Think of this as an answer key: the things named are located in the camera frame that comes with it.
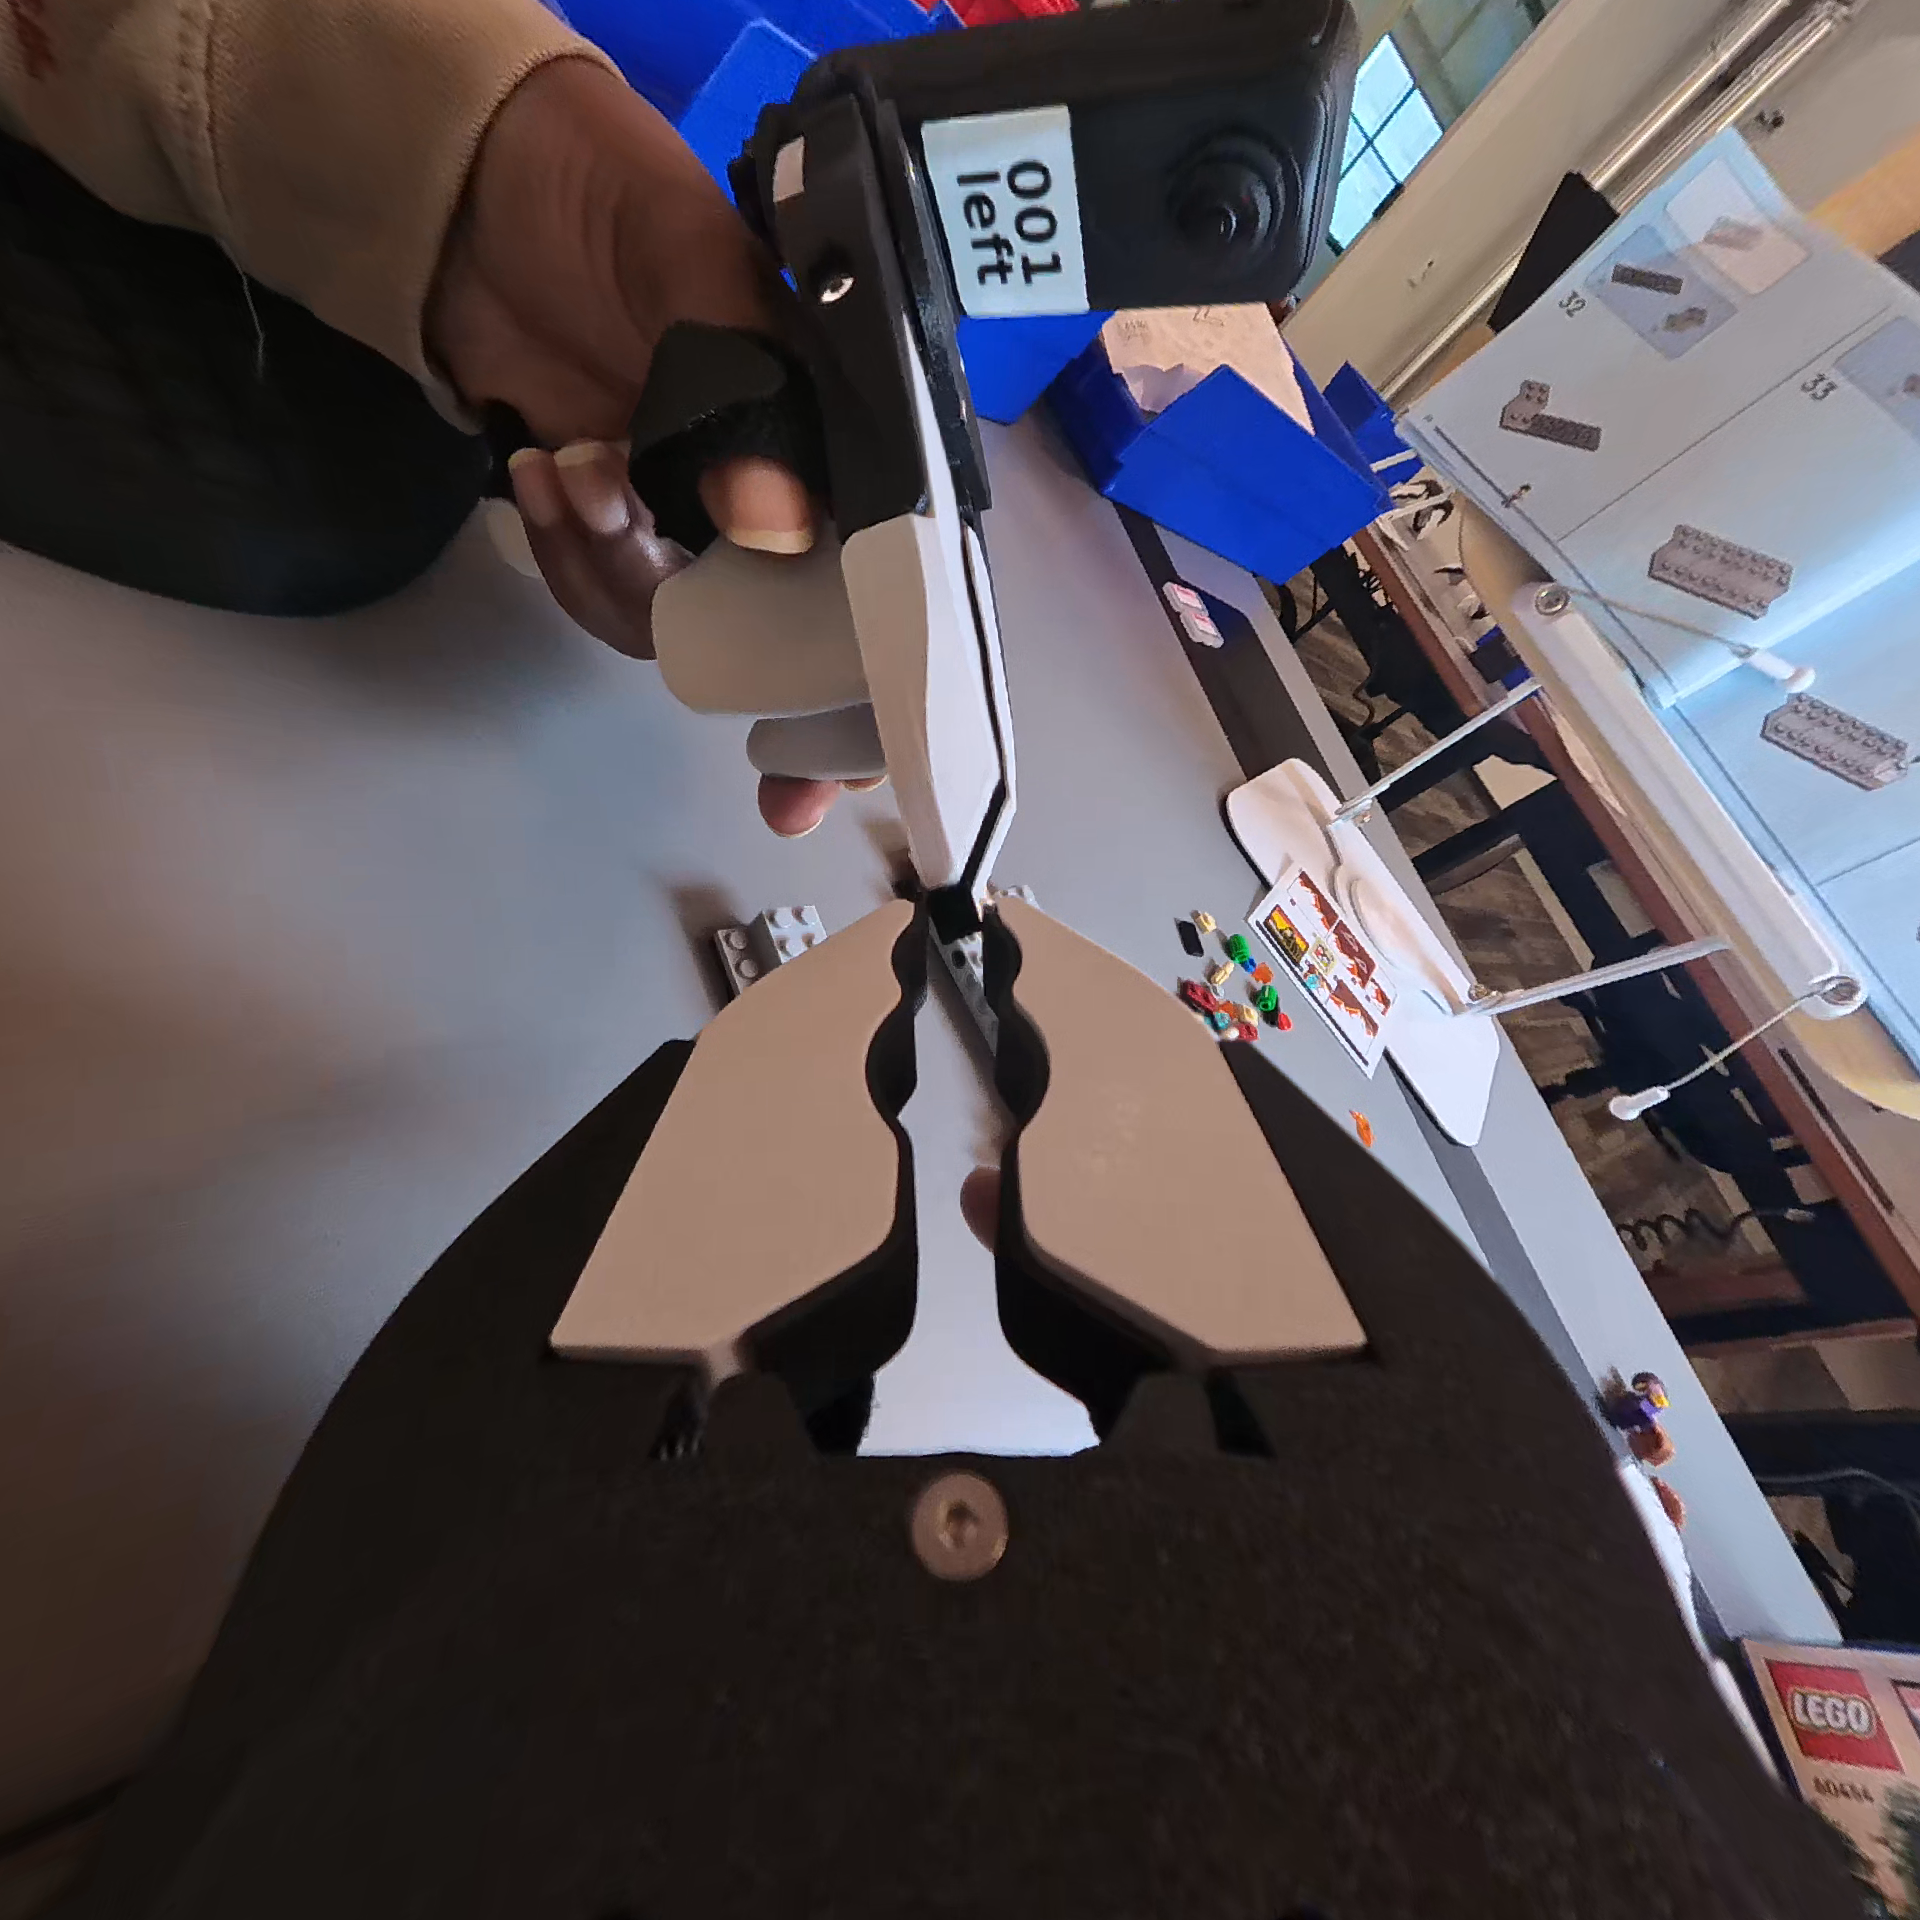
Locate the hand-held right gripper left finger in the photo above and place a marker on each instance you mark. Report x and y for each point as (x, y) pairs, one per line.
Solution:
(751, 1170)

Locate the red plastic bin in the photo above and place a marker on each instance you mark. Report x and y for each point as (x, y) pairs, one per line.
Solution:
(1003, 10)

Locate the medium blue plastic bin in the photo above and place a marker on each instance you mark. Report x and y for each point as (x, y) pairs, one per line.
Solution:
(1231, 464)

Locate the black braided cushion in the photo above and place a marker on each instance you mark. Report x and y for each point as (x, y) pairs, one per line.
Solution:
(180, 480)

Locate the pile of small lego pieces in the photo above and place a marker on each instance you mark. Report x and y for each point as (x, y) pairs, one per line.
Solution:
(1238, 975)

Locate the white book stand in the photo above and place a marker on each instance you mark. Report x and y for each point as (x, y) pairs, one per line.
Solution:
(1289, 810)

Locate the lego vehicle base assembly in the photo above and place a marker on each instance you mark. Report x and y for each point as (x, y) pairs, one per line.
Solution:
(772, 945)

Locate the lego sticker sheet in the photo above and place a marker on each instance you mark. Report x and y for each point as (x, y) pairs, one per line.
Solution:
(1329, 960)

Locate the person's left hand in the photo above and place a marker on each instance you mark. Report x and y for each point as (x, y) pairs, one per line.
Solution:
(600, 254)

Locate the person's right hand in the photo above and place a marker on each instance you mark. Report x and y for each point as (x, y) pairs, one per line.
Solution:
(982, 1207)

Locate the grey lego wall assembly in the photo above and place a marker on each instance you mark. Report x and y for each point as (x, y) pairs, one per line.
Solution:
(972, 997)

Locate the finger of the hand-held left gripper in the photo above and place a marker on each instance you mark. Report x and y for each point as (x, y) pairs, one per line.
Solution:
(922, 674)
(996, 704)

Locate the crumpled white paper bag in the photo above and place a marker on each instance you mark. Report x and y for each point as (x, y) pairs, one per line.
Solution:
(1201, 352)

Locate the lego set box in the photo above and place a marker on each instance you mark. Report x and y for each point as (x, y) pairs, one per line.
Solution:
(1846, 1725)

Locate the small white red tag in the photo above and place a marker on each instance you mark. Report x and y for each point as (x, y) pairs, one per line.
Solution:
(1193, 613)

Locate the large blue plastic bin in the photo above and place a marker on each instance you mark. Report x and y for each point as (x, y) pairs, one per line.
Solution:
(662, 45)

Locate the small black lego piece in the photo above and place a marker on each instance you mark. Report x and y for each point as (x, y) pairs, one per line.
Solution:
(954, 913)

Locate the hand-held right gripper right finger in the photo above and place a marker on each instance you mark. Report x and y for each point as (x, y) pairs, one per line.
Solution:
(1184, 1184)

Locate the purple lego minifigure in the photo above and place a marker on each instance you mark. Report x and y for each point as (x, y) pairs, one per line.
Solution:
(1642, 1410)

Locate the brown lego piece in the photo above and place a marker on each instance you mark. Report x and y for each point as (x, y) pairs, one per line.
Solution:
(1668, 1501)

